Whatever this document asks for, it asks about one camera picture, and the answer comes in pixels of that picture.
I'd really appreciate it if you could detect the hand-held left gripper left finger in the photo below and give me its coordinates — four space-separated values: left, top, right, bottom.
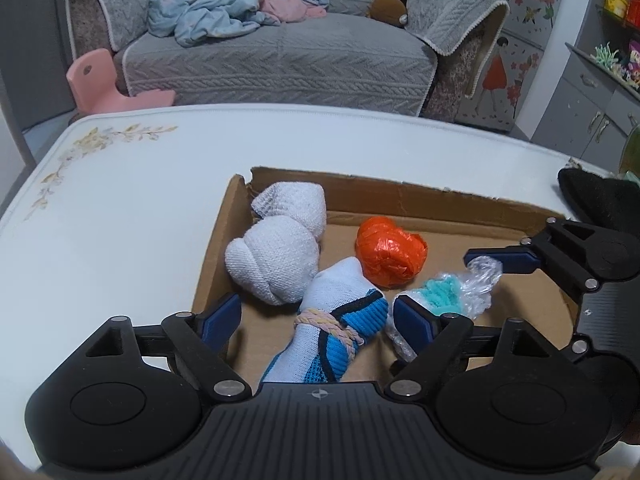
80 293 252 403

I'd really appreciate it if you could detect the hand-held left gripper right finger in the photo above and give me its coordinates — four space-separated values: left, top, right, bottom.
385 294 558 403

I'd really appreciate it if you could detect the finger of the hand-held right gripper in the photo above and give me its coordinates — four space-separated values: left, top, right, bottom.
464 217 602 292

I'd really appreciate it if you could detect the clear bag with teal band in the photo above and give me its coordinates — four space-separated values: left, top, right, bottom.
384 255 502 362

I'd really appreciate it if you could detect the orange plastic bag ball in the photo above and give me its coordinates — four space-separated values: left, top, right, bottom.
355 216 429 289

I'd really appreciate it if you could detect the brown cardboard box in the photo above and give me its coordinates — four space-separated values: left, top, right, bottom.
191 165 583 386

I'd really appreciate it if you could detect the white and blue sock bundle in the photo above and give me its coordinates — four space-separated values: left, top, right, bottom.
259 256 390 385

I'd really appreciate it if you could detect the white socks bundle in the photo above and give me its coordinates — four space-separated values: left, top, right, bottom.
224 182 327 307

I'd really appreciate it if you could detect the black knit hat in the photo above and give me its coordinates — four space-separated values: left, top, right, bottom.
557 167 640 235

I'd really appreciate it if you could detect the glass fish tank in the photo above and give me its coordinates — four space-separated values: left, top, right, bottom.
617 125 640 183

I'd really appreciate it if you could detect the grey cabinet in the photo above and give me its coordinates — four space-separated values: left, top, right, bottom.
530 42 640 177

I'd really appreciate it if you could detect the grey fridge with flower stickers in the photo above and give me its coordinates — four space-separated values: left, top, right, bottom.
451 0 565 134

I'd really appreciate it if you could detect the green plastic spiky toy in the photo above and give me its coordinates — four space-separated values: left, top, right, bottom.
591 41 622 69

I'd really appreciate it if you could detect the purple snack packet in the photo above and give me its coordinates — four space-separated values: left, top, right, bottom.
621 41 640 87

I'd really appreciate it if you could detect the grey covered sofa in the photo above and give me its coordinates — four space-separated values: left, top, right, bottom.
65 0 511 122

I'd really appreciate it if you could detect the pink plastic child chair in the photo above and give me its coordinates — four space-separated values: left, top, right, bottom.
66 48 177 114

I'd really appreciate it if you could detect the brown plush toy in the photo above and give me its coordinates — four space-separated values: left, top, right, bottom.
366 0 409 29

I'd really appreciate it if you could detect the light blue blanket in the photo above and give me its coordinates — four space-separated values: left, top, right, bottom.
146 0 331 49

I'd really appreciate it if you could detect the pink cloth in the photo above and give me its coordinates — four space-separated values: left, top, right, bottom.
259 0 327 24

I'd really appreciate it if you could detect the grey door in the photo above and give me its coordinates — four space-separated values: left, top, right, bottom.
0 0 76 133

